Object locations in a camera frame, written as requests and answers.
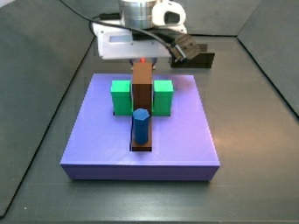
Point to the blue hexagonal peg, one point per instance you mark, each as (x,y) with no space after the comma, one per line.
(140,125)

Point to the brown T-shaped block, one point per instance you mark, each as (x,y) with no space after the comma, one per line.
(142,89)

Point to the purple base board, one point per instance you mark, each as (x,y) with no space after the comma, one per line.
(97,151)

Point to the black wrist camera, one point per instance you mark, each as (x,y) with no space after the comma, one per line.
(184,48)

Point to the green block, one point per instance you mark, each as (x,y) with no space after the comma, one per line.
(123,97)

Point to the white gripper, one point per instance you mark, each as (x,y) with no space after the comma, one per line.
(116,44)

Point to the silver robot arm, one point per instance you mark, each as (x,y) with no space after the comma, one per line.
(138,34)

